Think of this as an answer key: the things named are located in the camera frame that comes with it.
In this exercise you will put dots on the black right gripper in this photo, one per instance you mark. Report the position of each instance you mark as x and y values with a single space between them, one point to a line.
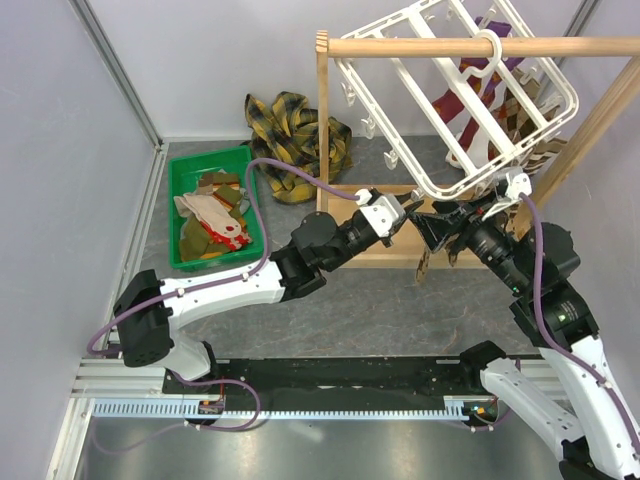
438 225

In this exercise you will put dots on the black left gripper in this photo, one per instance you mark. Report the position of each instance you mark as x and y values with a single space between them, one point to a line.
389 242

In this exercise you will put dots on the beige brown argyle sock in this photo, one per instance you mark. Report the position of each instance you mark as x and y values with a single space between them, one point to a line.
423 266
452 255

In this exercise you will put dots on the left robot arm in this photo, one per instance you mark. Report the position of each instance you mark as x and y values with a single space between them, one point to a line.
153 313

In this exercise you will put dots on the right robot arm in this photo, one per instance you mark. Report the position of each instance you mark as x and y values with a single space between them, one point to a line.
598 437

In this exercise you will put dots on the wooden hanger stand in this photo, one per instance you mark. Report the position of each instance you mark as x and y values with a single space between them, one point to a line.
408 246

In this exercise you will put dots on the brown white striped sock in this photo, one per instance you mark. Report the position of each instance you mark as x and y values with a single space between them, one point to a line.
543 152

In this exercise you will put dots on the yellow plaid cloth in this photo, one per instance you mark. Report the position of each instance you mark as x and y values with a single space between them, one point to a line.
288 130

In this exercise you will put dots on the beige red snowman sock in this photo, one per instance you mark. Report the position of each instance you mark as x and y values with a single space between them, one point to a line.
214 218

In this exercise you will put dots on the olive brown patterned sock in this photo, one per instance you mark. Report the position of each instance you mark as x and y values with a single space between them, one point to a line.
226 187

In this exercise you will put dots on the aluminium corner profile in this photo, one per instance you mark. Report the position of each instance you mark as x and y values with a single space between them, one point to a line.
110 58

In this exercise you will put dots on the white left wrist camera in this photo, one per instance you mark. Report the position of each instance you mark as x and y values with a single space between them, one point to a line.
383 212

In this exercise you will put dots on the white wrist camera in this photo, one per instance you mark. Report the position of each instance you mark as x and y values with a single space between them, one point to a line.
383 212
512 184

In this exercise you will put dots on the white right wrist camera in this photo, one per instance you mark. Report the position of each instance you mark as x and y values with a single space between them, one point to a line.
512 184

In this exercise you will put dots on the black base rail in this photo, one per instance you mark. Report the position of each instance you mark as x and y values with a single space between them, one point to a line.
355 381

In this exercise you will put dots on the white slotted cable duct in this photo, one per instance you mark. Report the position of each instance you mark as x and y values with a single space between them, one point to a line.
196 409

